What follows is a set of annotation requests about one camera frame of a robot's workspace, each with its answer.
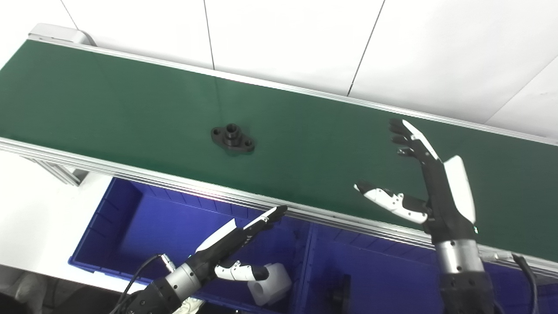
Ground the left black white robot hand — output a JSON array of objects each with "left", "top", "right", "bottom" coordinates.
[{"left": 187, "top": 205, "right": 289, "bottom": 282}]

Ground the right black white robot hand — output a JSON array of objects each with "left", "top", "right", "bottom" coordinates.
[{"left": 354, "top": 118, "right": 478, "bottom": 245}]

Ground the black flange part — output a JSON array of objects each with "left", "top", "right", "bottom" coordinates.
[{"left": 211, "top": 123, "right": 256, "bottom": 154}]

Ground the white cylindrical part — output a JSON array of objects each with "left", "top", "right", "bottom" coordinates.
[{"left": 247, "top": 263, "right": 292, "bottom": 307}]

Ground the green conveyor belt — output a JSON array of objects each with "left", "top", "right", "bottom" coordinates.
[
  {"left": 0, "top": 37, "right": 558, "bottom": 280},
  {"left": 0, "top": 40, "right": 558, "bottom": 263}
]

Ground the blue plastic bin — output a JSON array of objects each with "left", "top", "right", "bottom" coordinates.
[
  {"left": 301, "top": 222, "right": 558, "bottom": 314},
  {"left": 68, "top": 176, "right": 313, "bottom": 314}
]

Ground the black part in bin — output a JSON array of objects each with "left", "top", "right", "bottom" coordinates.
[{"left": 329, "top": 273, "right": 352, "bottom": 314}]

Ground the aluminium conveyor support leg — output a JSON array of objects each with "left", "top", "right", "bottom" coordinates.
[{"left": 25, "top": 156, "right": 90, "bottom": 188}]

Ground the grey conveyor end cover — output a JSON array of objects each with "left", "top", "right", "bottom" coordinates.
[{"left": 28, "top": 24, "right": 97, "bottom": 47}]

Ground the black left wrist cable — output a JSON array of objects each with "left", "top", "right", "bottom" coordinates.
[{"left": 109, "top": 254, "right": 176, "bottom": 314}]

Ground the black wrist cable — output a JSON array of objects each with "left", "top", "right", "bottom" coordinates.
[
  {"left": 493, "top": 253, "right": 541, "bottom": 314},
  {"left": 109, "top": 254, "right": 176, "bottom": 314}
]

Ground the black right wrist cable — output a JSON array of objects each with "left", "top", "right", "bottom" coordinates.
[{"left": 493, "top": 253, "right": 541, "bottom": 314}]

